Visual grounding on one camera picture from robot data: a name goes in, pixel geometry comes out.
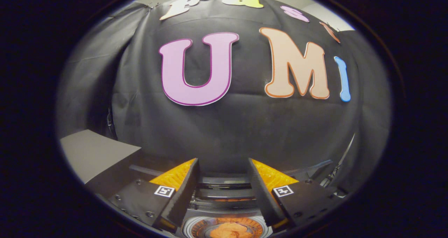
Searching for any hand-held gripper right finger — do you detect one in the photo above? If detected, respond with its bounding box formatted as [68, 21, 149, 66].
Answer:
[248, 157, 347, 231]

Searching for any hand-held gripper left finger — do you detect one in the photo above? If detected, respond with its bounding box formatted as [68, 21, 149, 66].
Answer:
[107, 157, 200, 233]

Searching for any orange shirt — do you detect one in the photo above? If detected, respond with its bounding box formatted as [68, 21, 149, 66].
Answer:
[209, 221, 254, 238]

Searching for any black light stand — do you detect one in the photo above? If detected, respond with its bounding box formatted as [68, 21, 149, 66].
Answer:
[320, 133, 357, 195]

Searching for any black backdrop cloth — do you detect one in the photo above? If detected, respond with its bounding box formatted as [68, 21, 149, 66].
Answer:
[56, 0, 391, 196]

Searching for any backdrop stand pole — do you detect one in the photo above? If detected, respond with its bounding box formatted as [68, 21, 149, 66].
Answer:
[106, 107, 118, 139]

